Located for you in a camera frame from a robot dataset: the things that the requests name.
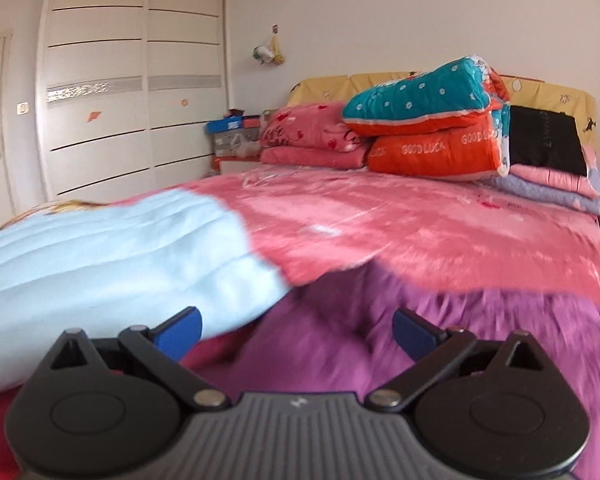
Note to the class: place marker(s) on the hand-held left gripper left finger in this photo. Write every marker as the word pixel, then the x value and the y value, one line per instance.
pixel 180 330

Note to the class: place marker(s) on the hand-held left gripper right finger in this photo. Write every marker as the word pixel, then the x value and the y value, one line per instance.
pixel 415 332

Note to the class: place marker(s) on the purple down jacket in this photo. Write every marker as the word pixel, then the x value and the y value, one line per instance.
pixel 505 330

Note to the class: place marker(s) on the light blue down jacket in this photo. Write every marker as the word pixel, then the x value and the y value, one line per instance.
pixel 105 270

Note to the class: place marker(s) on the pink bed with blanket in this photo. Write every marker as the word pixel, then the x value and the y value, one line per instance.
pixel 405 225

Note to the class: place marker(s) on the orange print cloth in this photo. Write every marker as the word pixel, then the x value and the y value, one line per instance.
pixel 75 205

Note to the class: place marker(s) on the red white bedside cabinet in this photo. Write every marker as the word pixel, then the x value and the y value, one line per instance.
pixel 235 165

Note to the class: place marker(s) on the orange folded quilt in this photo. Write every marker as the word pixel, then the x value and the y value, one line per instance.
pixel 430 152

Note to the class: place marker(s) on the lavender folded quilt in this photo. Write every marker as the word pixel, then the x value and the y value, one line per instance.
pixel 545 195

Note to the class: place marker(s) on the grey shoe box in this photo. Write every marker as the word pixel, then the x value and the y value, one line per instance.
pixel 222 145

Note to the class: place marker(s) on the clear plastic bag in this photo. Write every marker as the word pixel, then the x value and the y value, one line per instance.
pixel 245 146

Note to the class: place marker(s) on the plain pink folded blanket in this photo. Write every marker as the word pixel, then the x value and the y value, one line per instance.
pixel 310 157

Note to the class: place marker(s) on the pink folded quilt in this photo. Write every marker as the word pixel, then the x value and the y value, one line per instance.
pixel 555 177

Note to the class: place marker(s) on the blue shoe box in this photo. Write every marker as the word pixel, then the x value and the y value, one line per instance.
pixel 225 125

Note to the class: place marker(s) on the white sliding door wardrobe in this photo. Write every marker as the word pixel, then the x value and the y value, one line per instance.
pixel 100 125

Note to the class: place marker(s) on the small dark box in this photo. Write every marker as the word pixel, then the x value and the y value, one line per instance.
pixel 236 112

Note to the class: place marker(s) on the pink heart print folded blanket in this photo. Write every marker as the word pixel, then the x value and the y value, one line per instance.
pixel 305 127

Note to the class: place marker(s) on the teal dotted folded quilt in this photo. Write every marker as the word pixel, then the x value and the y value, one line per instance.
pixel 410 92

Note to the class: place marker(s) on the yellow covered headboard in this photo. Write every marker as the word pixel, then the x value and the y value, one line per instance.
pixel 320 87

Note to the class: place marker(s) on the white light switch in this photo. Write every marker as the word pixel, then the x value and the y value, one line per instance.
pixel 23 108

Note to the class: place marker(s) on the hanging wall ornament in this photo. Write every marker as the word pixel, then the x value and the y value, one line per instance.
pixel 267 52

